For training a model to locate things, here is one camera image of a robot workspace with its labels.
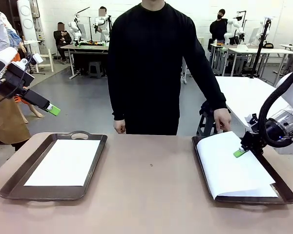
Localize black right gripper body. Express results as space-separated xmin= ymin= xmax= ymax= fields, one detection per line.
xmin=240 ymin=131 xmax=267 ymax=156

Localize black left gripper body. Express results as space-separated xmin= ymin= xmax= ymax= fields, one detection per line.
xmin=0 ymin=64 xmax=35 ymax=100

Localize white A4 paper sheet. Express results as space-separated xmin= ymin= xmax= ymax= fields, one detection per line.
xmin=23 ymin=139 xmax=101 ymax=187
xmin=216 ymin=183 xmax=279 ymax=198
xmin=196 ymin=131 xmax=276 ymax=197

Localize person's right forearm black sleeve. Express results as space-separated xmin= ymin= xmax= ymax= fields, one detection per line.
xmin=107 ymin=73 xmax=127 ymax=121

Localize person's left forearm black sleeve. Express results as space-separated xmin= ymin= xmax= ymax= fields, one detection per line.
xmin=200 ymin=65 xmax=228 ymax=114

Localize person's left hand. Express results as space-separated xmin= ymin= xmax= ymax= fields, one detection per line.
xmin=213 ymin=108 xmax=232 ymax=134

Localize person's right hand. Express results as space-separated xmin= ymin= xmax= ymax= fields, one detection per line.
xmin=113 ymin=118 xmax=126 ymax=134

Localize light wooden step stool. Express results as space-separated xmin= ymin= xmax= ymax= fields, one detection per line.
xmin=38 ymin=49 xmax=54 ymax=73

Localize black stool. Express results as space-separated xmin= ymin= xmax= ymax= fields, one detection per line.
xmin=197 ymin=114 xmax=220 ymax=136

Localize dark brown plastic tray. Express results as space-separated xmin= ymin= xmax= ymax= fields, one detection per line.
xmin=0 ymin=131 xmax=108 ymax=202
xmin=191 ymin=135 xmax=293 ymax=205

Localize large white table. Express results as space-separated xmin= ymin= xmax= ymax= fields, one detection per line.
xmin=214 ymin=76 xmax=293 ymax=155

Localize white tower air conditioner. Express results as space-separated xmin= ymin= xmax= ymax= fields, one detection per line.
xmin=16 ymin=0 xmax=41 ymax=41

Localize background person dark clothes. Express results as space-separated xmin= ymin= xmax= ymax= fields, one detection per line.
xmin=97 ymin=6 xmax=110 ymax=41
xmin=53 ymin=22 xmax=73 ymax=64

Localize grey plastic stool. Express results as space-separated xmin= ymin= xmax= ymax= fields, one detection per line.
xmin=88 ymin=60 xmax=104 ymax=79

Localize brown background work table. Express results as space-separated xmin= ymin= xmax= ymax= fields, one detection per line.
xmin=61 ymin=44 xmax=110 ymax=80

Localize black tripod stand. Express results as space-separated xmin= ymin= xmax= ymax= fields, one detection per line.
xmin=249 ymin=17 xmax=272 ymax=79

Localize white background work table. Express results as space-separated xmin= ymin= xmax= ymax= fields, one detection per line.
xmin=228 ymin=47 xmax=293 ymax=77

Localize white rolling table base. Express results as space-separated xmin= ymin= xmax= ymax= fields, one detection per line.
xmin=183 ymin=60 xmax=193 ymax=85

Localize white computer monitor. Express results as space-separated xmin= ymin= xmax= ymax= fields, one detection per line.
xmin=248 ymin=27 xmax=260 ymax=45

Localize person in black sweater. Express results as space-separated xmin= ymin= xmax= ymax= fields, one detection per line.
xmin=106 ymin=0 xmax=232 ymax=136

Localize background person black jacket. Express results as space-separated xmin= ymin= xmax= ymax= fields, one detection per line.
xmin=209 ymin=9 xmax=229 ymax=46

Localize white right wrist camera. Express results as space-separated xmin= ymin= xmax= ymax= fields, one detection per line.
xmin=244 ymin=113 xmax=259 ymax=126

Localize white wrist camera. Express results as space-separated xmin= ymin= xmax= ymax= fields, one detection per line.
xmin=244 ymin=113 xmax=259 ymax=126
xmin=26 ymin=53 xmax=44 ymax=66

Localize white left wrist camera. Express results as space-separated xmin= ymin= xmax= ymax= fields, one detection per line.
xmin=26 ymin=53 xmax=44 ymax=66

